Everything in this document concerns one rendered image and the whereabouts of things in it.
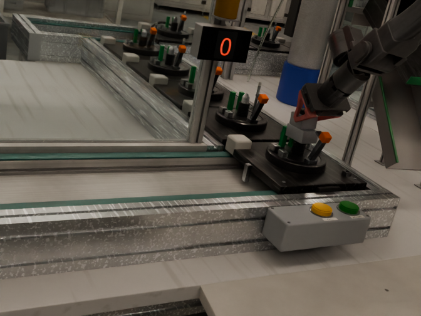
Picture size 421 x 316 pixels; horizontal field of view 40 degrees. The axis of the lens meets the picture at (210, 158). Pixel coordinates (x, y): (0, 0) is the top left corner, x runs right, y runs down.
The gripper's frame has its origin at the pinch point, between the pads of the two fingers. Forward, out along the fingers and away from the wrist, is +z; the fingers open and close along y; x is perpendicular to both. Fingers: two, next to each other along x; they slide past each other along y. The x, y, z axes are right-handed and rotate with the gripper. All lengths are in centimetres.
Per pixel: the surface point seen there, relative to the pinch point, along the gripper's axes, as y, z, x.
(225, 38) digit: 19.0, -5.5, -16.2
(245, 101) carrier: 0.2, 19.1, -15.7
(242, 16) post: -45, 65, -84
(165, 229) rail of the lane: 40.1, -0.7, 22.9
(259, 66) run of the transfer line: -65, 89, -77
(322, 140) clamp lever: 0.9, -3.9, 7.7
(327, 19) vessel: -61, 38, -63
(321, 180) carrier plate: 0.1, 1.6, 14.9
